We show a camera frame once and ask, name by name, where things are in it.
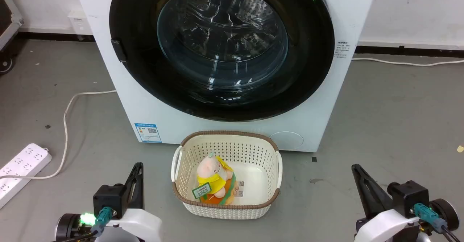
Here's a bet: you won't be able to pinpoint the teal camera cable plug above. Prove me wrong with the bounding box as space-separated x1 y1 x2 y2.
90 206 113 237
413 203 464 242

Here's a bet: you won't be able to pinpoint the teal left camera cable plug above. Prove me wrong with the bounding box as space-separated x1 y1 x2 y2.
90 206 113 237

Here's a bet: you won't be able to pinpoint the small text sticker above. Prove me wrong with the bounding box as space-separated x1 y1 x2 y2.
335 41 350 60

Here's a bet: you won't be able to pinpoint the black wheeled cart corner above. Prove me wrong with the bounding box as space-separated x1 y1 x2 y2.
0 0 24 75

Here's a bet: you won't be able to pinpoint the teal right camera cable plug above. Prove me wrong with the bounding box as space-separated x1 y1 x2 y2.
413 203 464 242

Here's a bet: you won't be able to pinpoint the round black glass washer door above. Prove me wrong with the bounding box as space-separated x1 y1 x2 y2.
109 0 335 122

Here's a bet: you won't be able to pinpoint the white power strip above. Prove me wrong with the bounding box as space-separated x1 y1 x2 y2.
0 143 52 209

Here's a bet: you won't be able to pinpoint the cream perforated laundry basket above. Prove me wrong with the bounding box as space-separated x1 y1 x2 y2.
171 130 283 220

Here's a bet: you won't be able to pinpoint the thin white floor cable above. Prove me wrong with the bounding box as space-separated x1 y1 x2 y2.
352 57 464 67

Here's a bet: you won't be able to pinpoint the white power strip cable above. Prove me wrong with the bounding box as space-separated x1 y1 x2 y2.
0 90 117 180

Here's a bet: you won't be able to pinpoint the blue energy label sticker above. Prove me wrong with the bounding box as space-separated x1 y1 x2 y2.
134 123 162 143

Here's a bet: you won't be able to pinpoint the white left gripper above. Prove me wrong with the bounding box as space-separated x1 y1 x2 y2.
95 162 162 242

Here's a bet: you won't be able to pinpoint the white wall outlet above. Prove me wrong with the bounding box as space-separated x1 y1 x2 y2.
68 11 94 36

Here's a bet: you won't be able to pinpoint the dark grey door handle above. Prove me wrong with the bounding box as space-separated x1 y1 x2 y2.
111 39 128 63

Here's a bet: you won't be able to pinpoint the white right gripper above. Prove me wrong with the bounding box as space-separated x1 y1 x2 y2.
351 164 423 242

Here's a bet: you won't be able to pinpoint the pink plush doll yellow clothes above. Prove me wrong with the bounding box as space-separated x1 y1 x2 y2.
196 152 236 205

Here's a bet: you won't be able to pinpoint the round white filter cover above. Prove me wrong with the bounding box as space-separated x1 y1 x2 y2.
269 131 304 151

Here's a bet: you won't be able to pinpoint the white washing machine body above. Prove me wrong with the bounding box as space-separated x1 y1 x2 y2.
71 0 380 153

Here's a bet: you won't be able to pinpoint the green white hang tag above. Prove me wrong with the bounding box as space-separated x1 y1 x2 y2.
192 182 212 200

